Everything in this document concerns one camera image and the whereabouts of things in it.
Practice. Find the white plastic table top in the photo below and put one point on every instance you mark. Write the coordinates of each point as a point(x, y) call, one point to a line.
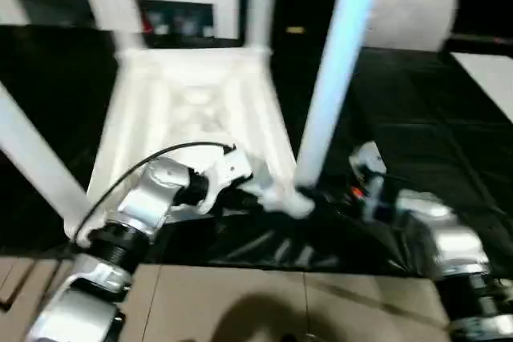
point(192, 110)

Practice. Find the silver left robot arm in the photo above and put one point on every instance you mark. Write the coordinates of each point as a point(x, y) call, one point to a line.
point(136, 214)

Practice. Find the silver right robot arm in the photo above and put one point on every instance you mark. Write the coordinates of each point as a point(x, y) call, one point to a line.
point(441, 238)

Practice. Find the black work mat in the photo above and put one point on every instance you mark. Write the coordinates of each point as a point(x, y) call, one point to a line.
point(433, 118)

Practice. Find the small yellow tag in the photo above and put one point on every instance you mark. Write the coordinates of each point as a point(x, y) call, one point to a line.
point(296, 30)

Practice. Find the flat white sheet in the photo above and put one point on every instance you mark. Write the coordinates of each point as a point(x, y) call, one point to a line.
point(489, 78)

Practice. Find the white padded sheet with fitting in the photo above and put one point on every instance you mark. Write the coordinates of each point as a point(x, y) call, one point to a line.
point(413, 18)

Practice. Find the black stand leg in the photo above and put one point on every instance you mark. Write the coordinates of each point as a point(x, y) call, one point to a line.
point(20, 286)

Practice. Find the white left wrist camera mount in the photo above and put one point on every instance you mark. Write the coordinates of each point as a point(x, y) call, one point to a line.
point(228, 167)

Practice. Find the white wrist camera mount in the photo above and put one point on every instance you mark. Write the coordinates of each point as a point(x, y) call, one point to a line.
point(370, 174)
point(228, 167)

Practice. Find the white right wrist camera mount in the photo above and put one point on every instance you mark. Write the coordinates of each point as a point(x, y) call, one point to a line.
point(370, 174)

